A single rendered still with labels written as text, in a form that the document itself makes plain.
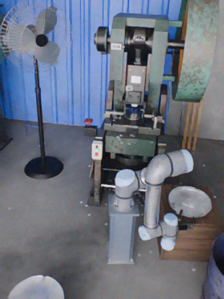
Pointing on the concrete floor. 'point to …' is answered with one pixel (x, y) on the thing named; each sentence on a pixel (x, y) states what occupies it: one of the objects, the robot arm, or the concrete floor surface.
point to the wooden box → (187, 254)
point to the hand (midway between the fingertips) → (183, 210)
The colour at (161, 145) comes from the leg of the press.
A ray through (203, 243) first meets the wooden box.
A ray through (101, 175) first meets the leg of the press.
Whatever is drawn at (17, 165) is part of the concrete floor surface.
